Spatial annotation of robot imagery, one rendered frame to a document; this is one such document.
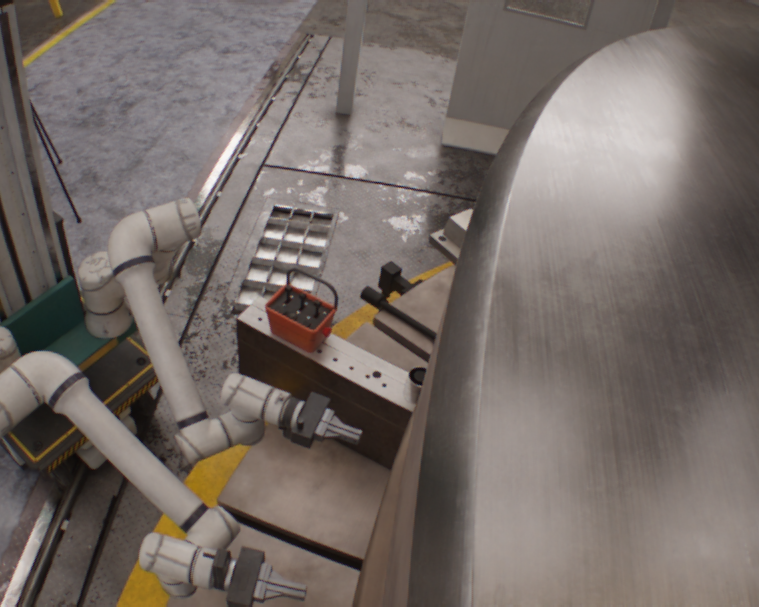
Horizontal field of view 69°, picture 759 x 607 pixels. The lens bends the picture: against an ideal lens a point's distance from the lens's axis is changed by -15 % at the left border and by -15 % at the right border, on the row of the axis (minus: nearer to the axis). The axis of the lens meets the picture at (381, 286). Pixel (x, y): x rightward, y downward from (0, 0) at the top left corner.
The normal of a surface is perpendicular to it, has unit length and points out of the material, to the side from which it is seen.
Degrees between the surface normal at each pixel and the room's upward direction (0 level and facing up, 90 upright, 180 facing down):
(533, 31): 90
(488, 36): 90
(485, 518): 0
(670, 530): 0
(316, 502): 0
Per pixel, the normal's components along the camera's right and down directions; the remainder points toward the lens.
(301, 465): 0.13, -0.72
